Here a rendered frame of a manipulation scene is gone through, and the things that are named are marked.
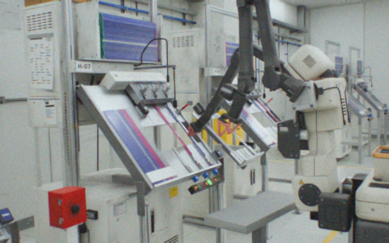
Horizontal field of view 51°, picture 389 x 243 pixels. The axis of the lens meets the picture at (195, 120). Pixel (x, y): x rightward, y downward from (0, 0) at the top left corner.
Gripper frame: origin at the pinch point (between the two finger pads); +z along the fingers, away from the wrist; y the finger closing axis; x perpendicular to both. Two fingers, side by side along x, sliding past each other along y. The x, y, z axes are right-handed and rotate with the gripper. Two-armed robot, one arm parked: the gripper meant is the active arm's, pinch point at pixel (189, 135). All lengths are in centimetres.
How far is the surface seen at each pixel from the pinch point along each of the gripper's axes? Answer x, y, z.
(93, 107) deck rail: -29, 60, 2
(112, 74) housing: -46, 39, -7
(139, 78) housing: -43.3, 17.9, -6.9
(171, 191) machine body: 18.6, 2.7, 35.2
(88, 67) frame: -53, 53, -6
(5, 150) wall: -106, 14, 145
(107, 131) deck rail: -14, 60, 3
